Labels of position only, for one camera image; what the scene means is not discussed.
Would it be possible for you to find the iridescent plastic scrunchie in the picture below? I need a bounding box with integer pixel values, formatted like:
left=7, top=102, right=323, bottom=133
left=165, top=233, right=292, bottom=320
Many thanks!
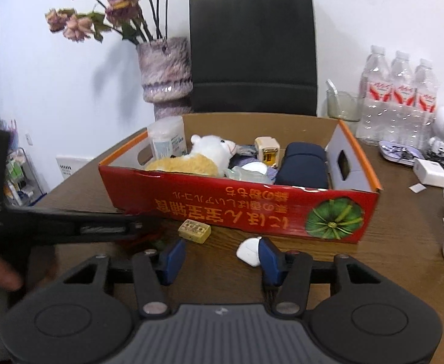
left=225, top=161, right=274, bottom=185

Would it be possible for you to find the red cardboard box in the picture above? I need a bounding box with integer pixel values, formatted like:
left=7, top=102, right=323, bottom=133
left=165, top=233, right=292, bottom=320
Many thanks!
left=98, top=113, right=383, bottom=244

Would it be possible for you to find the black paper bag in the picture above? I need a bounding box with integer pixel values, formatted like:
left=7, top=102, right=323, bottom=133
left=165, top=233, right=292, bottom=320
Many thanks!
left=189, top=0, right=318, bottom=117

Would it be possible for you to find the white charger with yellow stripes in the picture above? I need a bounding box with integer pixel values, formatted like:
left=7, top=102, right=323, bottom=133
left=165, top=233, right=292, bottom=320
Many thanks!
left=254, top=136, right=282, bottom=168

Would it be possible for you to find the purple ceramic vase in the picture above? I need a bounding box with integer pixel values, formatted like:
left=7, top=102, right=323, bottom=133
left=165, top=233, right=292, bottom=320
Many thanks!
left=136, top=37, right=193, bottom=121

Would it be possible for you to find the person's left hand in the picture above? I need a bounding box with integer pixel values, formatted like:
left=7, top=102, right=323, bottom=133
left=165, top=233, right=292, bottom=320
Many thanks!
left=0, top=254, right=22, bottom=292

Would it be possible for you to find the white power adapter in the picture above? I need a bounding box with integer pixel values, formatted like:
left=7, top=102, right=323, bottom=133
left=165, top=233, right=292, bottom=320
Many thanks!
left=412, top=158, right=444, bottom=188

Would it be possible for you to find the clear glass cup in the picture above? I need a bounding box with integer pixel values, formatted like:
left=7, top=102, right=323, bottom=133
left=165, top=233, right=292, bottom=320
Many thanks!
left=326, top=79, right=360, bottom=122

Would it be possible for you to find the purple cloth pouch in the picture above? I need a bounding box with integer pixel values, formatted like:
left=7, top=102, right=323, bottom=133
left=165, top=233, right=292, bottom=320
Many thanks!
left=229, top=145, right=258, bottom=168

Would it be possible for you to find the white and yellow plush toy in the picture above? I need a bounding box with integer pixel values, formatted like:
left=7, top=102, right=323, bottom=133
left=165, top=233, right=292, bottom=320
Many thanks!
left=145, top=134, right=238, bottom=178

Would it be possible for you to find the small yellow box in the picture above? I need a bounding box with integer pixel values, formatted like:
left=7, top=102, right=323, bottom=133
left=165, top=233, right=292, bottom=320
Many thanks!
left=178, top=219, right=212, bottom=244

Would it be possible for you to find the clear water bottle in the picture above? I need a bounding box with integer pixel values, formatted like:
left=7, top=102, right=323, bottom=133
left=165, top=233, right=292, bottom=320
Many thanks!
left=413, top=59, right=440, bottom=141
left=387, top=50, right=419, bottom=143
left=358, top=45, right=393, bottom=145

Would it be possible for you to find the brown wooden desktop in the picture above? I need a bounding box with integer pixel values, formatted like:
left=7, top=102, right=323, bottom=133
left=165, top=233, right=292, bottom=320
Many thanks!
left=2, top=112, right=444, bottom=349

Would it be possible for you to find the wire storage rack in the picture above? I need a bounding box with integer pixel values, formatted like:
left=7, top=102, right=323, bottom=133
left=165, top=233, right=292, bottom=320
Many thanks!
left=5, top=119, right=49, bottom=208

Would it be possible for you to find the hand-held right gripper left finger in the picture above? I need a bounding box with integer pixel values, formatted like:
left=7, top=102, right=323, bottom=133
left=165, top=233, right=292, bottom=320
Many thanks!
left=64, top=240, right=187, bottom=319

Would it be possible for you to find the navy zipper pouch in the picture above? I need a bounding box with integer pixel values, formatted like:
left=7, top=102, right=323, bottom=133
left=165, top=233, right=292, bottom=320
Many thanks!
left=274, top=142, right=329, bottom=190

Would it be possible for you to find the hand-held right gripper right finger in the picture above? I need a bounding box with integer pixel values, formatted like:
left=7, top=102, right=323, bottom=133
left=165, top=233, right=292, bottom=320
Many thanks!
left=259, top=237, right=380, bottom=317

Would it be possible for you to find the small purple tray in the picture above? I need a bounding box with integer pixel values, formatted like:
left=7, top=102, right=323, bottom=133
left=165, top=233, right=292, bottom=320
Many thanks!
left=378, top=140, right=420, bottom=166

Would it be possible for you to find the cotton swab box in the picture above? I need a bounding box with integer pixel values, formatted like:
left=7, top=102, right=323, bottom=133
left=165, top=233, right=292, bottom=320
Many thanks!
left=147, top=117, right=188, bottom=159

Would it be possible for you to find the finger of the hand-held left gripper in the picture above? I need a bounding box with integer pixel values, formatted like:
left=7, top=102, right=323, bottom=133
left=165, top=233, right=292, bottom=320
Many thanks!
left=4, top=207, right=160, bottom=248

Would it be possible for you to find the white earbud case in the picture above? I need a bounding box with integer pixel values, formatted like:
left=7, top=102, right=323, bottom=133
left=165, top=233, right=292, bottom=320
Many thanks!
left=236, top=236, right=263, bottom=267

